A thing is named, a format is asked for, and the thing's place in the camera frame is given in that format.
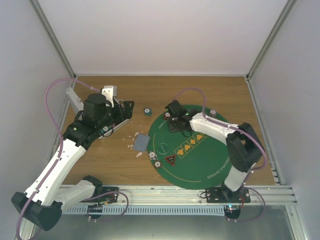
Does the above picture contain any red 100 chip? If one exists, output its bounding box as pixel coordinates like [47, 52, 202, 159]
[163, 112, 171, 121]
[153, 160, 162, 169]

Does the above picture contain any blue green 50 chip stack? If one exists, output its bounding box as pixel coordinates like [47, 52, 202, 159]
[143, 107, 152, 117]

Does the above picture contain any clear round dealer button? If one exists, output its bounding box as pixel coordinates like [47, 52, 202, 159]
[156, 143, 170, 155]

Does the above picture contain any black red triangular all-in button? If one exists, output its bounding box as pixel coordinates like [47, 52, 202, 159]
[164, 154, 177, 166]

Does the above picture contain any blue orange chip stack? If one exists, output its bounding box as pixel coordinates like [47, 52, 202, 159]
[148, 151, 158, 161]
[209, 109, 218, 118]

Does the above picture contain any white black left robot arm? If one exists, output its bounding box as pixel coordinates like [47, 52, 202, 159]
[11, 93, 135, 231]

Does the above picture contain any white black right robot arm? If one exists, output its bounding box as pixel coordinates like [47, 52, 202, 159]
[165, 99, 267, 203]

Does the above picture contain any silver aluminium poker case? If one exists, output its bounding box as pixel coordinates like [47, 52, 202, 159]
[65, 87, 132, 140]

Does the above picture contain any chip stack inside case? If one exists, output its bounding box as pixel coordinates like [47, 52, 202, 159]
[100, 126, 112, 135]

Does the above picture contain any blue playing card deck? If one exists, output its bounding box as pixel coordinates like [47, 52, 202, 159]
[133, 134, 151, 153]

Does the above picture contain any round green poker mat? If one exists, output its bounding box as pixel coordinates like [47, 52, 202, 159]
[147, 113, 232, 190]

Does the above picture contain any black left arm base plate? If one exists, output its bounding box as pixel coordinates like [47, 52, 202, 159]
[81, 186, 119, 203]

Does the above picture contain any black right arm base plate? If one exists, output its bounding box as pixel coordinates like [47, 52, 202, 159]
[200, 186, 251, 204]

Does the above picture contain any grey slotted cable duct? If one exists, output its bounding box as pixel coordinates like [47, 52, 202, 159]
[64, 204, 225, 216]

